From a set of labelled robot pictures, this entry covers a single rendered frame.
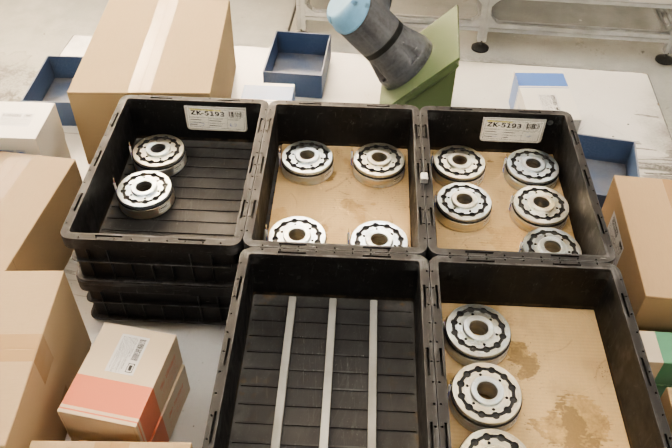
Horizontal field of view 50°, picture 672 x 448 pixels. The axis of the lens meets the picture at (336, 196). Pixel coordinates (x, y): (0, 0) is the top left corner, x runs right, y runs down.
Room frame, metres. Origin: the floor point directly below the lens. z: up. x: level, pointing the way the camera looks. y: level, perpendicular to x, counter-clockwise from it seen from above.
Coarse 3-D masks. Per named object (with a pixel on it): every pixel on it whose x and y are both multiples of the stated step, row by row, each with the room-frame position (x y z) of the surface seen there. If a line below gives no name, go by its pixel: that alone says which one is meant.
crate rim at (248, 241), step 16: (272, 112) 1.14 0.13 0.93; (416, 112) 1.14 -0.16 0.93; (272, 128) 1.09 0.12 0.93; (416, 128) 1.11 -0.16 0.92; (416, 144) 1.04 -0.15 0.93; (416, 160) 1.00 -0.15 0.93; (256, 176) 0.95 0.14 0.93; (416, 176) 0.96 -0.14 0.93; (256, 192) 0.91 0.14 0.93; (416, 192) 0.91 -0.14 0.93; (256, 208) 0.87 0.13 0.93; (416, 208) 0.88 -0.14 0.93; (256, 240) 0.79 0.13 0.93
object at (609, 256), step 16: (448, 112) 1.15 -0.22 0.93; (464, 112) 1.15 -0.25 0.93; (480, 112) 1.15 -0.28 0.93; (496, 112) 1.15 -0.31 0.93; (512, 112) 1.15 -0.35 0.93; (528, 112) 1.15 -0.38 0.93; (544, 112) 1.15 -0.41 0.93; (560, 112) 1.15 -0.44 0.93; (576, 144) 1.07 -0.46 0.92; (432, 192) 0.91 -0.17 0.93; (592, 192) 0.92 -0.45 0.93; (432, 208) 0.87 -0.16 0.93; (592, 208) 0.88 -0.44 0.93; (432, 224) 0.85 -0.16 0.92; (432, 240) 0.80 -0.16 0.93; (608, 240) 0.81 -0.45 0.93; (432, 256) 0.77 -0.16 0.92; (480, 256) 0.77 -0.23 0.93; (496, 256) 0.77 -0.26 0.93; (512, 256) 0.77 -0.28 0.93; (528, 256) 0.77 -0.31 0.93; (544, 256) 0.77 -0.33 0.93; (560, 256) 0.77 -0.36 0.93; (576, 256) 0.77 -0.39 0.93; (592, 256) 0.77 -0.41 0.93; (608, 256) 0.77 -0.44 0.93
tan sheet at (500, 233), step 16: (496, 160) 1.12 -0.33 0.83; (432, 176) 1.07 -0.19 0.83; (496, 176) 1.07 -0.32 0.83; (496, 192) 1.02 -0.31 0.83; (512, 192) 1.02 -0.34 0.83; (560, 192) 1.03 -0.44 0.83; (496, 208) 0.98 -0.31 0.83; (496, 224) 0.94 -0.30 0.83; (512, 224) 0.94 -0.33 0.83; (448, 240) 0.89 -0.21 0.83; (464, 240) 0.89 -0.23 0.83; (480, 240) 0.90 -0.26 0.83; (496, 240) 0.90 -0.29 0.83; (512, 240) 0.90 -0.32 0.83
